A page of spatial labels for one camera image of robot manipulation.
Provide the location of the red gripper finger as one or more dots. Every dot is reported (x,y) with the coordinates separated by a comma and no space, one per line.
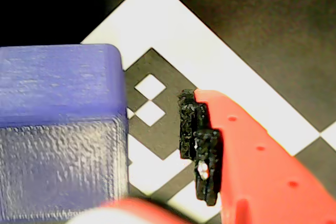
(131,208)
(262,176)

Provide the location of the blue cube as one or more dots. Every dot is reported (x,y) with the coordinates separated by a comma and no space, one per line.
(57,116)

